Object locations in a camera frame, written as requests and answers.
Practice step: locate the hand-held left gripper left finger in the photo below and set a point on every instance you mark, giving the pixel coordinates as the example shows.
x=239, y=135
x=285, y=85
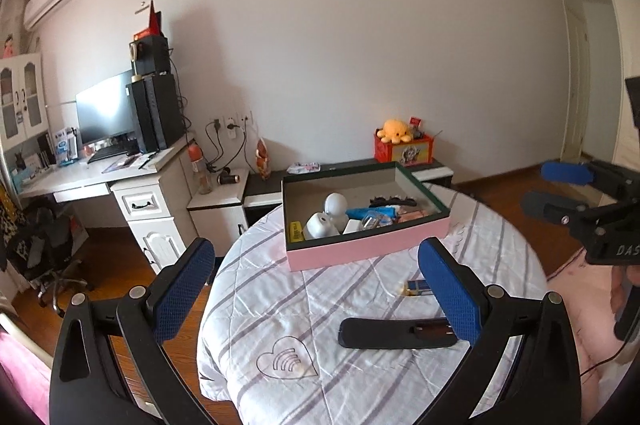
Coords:
x=185, y=290

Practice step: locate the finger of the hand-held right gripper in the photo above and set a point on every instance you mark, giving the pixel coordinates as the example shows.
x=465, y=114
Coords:
x=537, y=204
x=570, y=172

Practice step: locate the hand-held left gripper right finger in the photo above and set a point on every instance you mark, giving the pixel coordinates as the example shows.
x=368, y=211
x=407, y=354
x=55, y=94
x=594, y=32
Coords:
x=447, y=290

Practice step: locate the clear glass bottle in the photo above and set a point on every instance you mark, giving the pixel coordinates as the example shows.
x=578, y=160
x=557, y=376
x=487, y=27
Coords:
x=372, y=221

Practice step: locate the black hair clip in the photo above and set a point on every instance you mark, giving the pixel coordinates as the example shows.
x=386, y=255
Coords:
x=395, y=202

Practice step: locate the pink box with dark rim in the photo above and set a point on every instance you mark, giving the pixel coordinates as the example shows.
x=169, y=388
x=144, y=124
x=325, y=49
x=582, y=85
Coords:
x=350, y=250

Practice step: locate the white rectangular box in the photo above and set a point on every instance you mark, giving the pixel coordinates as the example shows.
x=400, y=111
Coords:
x=352, y=226

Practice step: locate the blue highlighter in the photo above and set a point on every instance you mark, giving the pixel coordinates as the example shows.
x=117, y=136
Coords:
x=362, y=211

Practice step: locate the yellow highlighter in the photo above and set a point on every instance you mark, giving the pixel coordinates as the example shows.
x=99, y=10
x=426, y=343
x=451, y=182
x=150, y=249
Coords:
x=298, y=232

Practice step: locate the white figurine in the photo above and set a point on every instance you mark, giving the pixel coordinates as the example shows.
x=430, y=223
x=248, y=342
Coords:
x=336, y=205

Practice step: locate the white cup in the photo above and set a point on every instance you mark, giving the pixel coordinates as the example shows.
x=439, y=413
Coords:
x=320, y=226

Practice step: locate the person's right hand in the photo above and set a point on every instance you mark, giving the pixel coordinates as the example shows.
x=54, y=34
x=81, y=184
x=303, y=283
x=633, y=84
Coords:
x=631, y=285

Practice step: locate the white desk with drawers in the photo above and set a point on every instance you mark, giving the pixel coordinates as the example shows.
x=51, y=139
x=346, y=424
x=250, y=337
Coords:
x=150, y=230

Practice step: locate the light pink bedding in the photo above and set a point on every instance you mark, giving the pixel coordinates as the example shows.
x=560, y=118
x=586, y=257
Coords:
x=590, y=305

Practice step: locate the white door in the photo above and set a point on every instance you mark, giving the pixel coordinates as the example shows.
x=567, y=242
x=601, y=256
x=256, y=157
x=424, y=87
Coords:
x=577, y=95

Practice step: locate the black long case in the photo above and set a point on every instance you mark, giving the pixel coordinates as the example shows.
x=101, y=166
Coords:
x=380, y=332

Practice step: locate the low white side table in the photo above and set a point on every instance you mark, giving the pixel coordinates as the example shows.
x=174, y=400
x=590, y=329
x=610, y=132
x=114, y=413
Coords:
x=215, y=215

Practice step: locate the white striped quilt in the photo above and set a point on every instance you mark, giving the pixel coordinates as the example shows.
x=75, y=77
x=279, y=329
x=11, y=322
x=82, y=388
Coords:
x=300, y=305

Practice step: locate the clear bottle with orange cap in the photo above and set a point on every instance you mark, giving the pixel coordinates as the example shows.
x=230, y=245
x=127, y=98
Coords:
x=201, y=175

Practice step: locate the black hair dryer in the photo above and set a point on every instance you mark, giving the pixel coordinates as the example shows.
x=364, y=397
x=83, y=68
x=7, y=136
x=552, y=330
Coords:
x=229, y=178

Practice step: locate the red picture box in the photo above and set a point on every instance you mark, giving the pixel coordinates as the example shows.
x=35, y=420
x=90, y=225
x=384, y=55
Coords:
x=407, y=152

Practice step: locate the magazine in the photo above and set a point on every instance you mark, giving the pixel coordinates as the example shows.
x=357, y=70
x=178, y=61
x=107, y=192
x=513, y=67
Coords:
x=122, y=163

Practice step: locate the small red packet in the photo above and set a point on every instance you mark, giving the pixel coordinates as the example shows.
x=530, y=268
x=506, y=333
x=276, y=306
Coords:
x=416, y=121

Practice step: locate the black office chair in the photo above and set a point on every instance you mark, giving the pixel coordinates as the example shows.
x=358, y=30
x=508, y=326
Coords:
x=45, y=245

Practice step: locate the orange white snack bag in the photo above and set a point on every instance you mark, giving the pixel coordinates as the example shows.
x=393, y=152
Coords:
x=262, y=160

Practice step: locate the black keyboard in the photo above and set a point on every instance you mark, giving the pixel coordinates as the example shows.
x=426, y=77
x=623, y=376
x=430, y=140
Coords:
x=112, y=153

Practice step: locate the yellow octopus plush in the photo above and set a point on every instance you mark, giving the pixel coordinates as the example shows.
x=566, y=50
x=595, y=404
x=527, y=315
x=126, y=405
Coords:
x=395, y=130

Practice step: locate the white floral pouch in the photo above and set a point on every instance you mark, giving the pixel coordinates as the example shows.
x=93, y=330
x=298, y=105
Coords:
x=302, y=167

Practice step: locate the black computer tower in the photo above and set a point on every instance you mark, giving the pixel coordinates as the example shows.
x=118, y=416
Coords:
x=155, y=112

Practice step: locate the magenta cloth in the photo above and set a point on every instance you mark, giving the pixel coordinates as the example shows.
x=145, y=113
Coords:
x=22, y=370

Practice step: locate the blue white carton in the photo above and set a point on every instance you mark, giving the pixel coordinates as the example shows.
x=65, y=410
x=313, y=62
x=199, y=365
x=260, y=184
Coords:
x=65, y=147

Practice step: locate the black computer monitor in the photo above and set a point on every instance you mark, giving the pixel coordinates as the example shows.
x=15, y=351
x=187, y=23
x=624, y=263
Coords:
x=105, y=107

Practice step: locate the black speaker stack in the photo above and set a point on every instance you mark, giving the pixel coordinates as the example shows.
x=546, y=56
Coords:
x=152, y=55

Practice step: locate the white glass-door cabinet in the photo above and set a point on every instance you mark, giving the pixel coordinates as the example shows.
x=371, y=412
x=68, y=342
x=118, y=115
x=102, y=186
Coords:
x=27, y=95

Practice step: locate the flat red box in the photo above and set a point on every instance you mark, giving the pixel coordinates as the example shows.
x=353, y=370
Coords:
x=142, y=34

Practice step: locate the red black upright card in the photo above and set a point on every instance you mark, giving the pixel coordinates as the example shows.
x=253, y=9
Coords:
x=154, y=22

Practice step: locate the pink doll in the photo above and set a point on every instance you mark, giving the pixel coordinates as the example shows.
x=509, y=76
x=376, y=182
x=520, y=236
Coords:
x=8, y=47

